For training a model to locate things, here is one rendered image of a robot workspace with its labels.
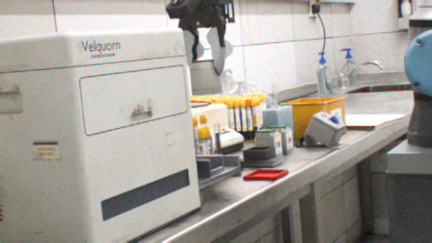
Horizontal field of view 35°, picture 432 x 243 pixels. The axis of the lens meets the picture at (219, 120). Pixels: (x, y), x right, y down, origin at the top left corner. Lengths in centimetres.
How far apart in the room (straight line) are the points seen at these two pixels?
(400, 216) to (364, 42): 259
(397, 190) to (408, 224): 7
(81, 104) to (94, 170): 9
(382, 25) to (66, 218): 310
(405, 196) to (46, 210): 70
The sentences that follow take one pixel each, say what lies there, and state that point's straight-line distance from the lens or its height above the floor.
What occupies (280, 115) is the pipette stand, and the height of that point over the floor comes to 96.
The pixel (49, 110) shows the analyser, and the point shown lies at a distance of 90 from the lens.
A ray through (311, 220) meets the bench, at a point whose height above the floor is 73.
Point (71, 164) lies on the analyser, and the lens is 89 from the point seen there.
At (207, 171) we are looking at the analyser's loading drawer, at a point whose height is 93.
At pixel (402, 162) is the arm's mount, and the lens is 130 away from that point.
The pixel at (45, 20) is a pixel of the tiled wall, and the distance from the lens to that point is 179.
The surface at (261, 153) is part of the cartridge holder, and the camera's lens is 146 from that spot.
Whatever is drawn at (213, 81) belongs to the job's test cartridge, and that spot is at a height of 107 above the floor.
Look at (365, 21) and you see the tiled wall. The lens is 389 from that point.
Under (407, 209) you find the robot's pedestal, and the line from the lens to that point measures 135.
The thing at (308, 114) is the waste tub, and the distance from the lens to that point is 177.
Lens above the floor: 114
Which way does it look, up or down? 6 degrees down
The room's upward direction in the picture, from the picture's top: 5 degrees counter-clockwise
